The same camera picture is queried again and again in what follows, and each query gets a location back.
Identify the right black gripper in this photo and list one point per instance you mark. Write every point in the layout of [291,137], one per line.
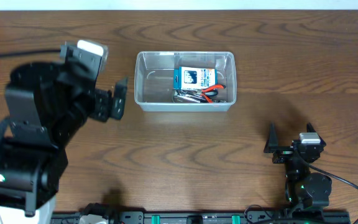
[285,149]

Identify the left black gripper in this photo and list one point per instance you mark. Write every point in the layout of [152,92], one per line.
[105,104]

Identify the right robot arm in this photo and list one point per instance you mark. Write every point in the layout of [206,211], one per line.
[307,192]

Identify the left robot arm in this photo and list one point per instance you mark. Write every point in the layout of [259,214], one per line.
[48,103]

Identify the silver combination wrench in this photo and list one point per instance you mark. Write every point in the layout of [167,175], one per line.
[194,98]

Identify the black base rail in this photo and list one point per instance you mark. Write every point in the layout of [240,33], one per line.
[98,213]

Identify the clear plastic storage box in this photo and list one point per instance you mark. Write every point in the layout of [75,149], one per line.
[153,80]

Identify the small steel hammer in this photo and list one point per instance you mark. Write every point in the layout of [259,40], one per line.
[188,91]

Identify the blue white cardboard box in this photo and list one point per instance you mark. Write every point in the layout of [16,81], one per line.
[190,78]

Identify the red handled pliers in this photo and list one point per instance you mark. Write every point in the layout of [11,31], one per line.
[211,90]

